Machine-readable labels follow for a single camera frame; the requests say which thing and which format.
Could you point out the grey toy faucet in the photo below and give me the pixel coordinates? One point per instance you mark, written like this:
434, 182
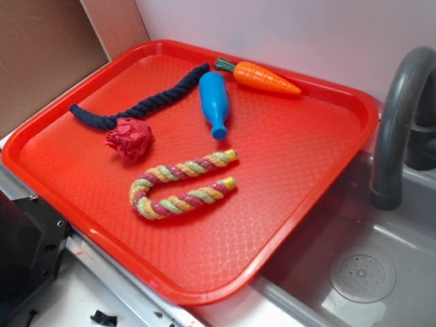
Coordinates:
406, 135

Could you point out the orange toy carrot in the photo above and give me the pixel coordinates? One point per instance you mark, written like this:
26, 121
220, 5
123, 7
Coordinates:
251, 75

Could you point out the blue plastic bottle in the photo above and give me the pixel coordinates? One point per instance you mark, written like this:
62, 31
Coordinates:
215, 103

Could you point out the crumpled red paper ball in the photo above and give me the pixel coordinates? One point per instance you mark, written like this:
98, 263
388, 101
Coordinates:
130, 138

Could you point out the grey toy sink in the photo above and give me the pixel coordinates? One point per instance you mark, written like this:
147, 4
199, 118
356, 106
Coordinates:
349, 264

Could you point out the brown cardboard panel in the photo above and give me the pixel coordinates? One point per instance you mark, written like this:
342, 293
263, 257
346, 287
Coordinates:
49, 46

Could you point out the black tape scrap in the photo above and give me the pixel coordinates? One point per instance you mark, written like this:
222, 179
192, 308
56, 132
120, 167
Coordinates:
103, 319

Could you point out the red plastic tray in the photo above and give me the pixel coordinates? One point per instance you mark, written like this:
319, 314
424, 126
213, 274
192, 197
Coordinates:
290, 150

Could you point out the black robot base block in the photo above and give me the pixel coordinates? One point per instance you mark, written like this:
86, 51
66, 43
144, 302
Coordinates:
33, 238

